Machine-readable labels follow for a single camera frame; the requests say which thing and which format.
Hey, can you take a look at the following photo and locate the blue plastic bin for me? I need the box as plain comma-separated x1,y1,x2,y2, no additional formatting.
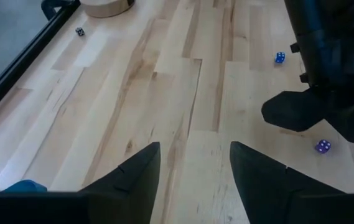
2,179,49,193

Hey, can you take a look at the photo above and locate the small blue die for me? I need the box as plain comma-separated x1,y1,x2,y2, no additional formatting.
274,51,286,65

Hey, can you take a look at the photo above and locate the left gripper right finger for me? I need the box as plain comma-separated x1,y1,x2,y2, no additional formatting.
230,141,354,224

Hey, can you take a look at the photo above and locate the black aluminium table frame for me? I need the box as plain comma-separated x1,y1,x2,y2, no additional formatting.
0,0,82,127

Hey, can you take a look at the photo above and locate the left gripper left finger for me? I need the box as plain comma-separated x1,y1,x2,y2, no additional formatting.
0,141,162,224

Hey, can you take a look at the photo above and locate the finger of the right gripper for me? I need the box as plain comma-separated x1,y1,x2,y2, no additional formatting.
261,88,354,144

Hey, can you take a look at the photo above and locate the round wooden lamp base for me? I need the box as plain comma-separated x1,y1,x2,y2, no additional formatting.
80,0,136,19

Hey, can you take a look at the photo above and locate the small purple die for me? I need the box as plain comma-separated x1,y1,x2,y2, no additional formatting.
315,139,332,154

